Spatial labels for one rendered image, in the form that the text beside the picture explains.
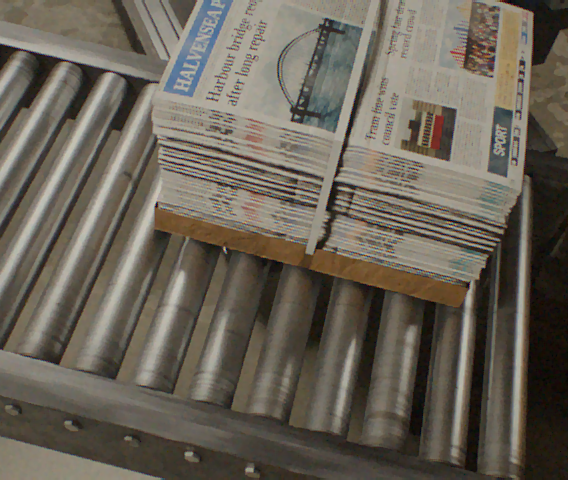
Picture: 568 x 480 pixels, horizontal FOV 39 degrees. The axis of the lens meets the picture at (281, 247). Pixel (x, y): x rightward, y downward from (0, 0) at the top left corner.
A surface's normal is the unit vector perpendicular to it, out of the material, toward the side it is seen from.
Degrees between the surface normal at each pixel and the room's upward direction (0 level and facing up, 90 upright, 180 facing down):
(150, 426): 0
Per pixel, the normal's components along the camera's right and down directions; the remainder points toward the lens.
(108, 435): -0.22, 0.77
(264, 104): 0.14, -0.58
